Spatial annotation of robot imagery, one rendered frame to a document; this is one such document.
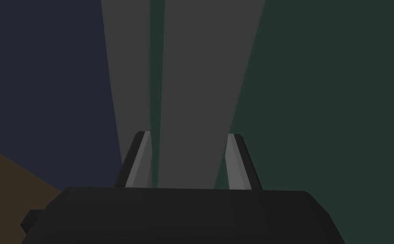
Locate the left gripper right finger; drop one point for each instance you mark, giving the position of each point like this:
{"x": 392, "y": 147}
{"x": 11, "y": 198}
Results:
{"x": 239, "y": 166}

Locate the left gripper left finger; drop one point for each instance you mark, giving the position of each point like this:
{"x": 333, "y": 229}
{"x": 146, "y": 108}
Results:
{"x": 138, "y": 162}

